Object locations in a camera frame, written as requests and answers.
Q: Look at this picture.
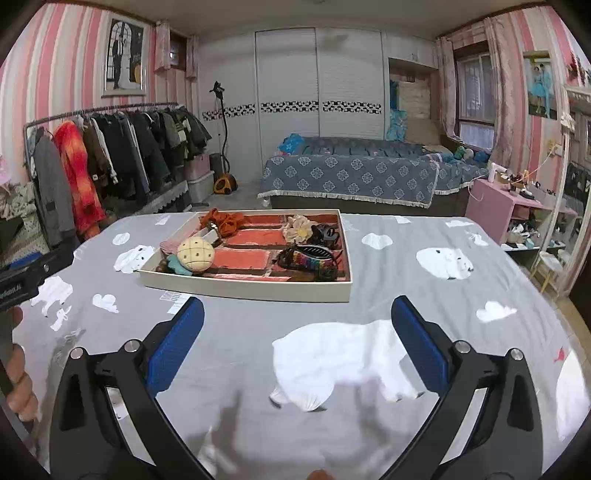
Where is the framed wall poster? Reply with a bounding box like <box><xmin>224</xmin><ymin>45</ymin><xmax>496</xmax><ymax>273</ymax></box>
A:
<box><xmin>102</xmin><ymin>14</ymin><xmax>151</xmax><ymax>97</ymax></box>

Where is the black hair claw clip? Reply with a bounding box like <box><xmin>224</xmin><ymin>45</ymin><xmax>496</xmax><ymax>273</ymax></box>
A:
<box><xmin>310</xmin><ymin>223</ymin><xmax>341</xmax><ymax>247</ymax></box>

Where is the garment steamer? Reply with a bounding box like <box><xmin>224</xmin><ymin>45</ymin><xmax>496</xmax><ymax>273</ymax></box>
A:
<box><xmin>209</xmin><ymin>82</ymin><xmax>239</xmax><ymax>195</ymax></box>

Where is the beige flower hair tie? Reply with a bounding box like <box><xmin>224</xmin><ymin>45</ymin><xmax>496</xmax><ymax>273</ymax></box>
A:
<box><xmin>283</xmin><ymin>215</ymin><xmax>319</xmax><ymax>243</ymax></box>

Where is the white lace cloth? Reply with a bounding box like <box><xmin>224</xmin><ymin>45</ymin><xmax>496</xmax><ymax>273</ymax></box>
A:
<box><xmin>152</xmin><ymin>180</ymin><xmax>192</xmax><ymax>214</ymax></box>

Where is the white framed mirror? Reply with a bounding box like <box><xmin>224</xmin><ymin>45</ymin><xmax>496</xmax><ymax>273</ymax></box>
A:
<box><xmin>538</xmin><ymin>85</ymin><xmax>591</xmax><ymax>296</ymax></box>

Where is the cream round ball accessory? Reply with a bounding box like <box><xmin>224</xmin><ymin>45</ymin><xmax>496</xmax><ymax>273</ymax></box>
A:
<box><xmin>177</xmin><ymin>236</ymin><xmax>215</xmax><ymax>273</ymax></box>

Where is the unframed wall poster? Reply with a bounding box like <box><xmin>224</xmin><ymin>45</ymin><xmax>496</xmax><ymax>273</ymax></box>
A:
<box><xmin>522</xmin><ymin>50</ymin><xmax>557</xmax><ymax>118</ymax></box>

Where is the pink lidded storage box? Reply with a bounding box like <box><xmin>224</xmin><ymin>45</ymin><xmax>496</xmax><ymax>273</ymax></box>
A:
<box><xmin>187</xmin><ymin>154</ymin><xmax>217</xmax><ymax>204</ymax></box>

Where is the blue fabric pile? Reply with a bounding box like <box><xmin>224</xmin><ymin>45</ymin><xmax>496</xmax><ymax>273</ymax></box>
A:
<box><xmin>387</xmin><ymin>80</ymin><xmax>409</xmax><ymax>141</ymax></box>

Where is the row of hanging clothes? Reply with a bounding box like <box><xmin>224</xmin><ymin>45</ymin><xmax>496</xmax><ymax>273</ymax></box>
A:
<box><xmin>28</xmin><ymin>105</ymin><xmax>213</xmax><ymax>250</ymax></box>

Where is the window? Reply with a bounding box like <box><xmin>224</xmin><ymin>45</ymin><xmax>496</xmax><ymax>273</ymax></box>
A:
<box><xmin>455</xmin><ymin>44</ymin><xmax>495</xmax><ymax>151</ymax></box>

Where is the grey printed blanket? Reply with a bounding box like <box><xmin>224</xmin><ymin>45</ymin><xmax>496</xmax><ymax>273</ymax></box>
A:
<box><xmin>9</xmin><ymin>212</ymin><xmax>591</xmax><ymax>480</ymax></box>

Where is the blue patterned bedspread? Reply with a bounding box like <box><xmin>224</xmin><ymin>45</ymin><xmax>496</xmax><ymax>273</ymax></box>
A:
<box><xmin>257</xmin><ymin>136</ymin><xmax>490</xmax><ymax>206</ymax></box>

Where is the rainbow beaded hair accessory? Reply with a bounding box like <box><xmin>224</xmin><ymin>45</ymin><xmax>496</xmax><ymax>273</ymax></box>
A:
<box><xmin>277</xmin><ymin>244</ymin><xmax>342</xmax><ymax>280</ymax></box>

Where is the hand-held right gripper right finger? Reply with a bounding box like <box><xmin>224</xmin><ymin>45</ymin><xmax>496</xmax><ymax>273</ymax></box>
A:
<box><xmin>383</xmin><ymin>295</ymin><xmax>548</xmax><ymax>480</ymax></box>

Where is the white tray with brick lining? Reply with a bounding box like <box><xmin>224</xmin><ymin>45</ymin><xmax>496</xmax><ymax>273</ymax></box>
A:
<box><xmin>139</xmin><ymin>209</ymin><xmax>354</xmax><ymax>303</ymax></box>

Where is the dark wooden bed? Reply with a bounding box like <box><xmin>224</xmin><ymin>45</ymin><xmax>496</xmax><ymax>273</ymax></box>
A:
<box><xmin>265</xmin><ymin>194</ymin><xmax>469</xmax><ymax>217</ymax></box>

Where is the pink desk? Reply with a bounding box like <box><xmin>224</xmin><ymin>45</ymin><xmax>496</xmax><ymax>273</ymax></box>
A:
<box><xmin>466</xmin><ymin>178</ymin><xmax>578</xmax><ymax>245</ymax></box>

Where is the pink curtain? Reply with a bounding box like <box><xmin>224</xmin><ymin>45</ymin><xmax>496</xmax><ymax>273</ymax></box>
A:
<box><xmin>485</xmin><ymin>14</ymin><xmax>527</xmax><ymax>171</ymax></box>
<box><xmin>436</xmin><ymin>37</ymin><xmax>460</xmax><ymax>139</ymax></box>

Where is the teal hair accessory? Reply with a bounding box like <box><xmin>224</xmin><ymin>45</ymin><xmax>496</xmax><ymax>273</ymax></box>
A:
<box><xmin>166</xmin><ymin>254</ymin><xmax>195</xmax><ymax>278</ymax></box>

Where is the orange scrunchie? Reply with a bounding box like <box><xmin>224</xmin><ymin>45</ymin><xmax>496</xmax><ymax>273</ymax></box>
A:
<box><xmin>203</xmin><ymin>209</ymin><xmax>250</xmax><ymax>238</ymax></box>

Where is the person's left hand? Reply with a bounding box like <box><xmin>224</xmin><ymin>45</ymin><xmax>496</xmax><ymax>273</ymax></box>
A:
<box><xmin>4</xmin><ymin>305</ymin><xmax>41</xmax><ymax>422</ymax></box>

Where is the metal clothes rack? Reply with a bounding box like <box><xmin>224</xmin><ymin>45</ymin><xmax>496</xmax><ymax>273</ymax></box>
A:
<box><xmin>23</xmin><ymin>102</ymin><xmax>183</xmax><ymax>139</ymax></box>

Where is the pink scrunchie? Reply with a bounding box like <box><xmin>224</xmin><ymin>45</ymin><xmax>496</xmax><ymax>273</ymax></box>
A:
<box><xmin>159</xmin><ymin>235</ymin><xmax>185</xmax><ymax>257</ymax></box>

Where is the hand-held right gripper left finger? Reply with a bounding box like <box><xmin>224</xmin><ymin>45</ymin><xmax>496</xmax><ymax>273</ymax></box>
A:
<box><xmin>48</xmin><ymin>296</ymin><xmax>218</xmax><ymax>480</ymax></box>

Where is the white wardrobe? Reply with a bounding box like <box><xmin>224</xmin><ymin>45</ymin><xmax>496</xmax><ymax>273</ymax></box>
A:
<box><xmin>198</xmin><ymin>28</ymin><xmax>439</xmax><ymax>144</ymax></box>

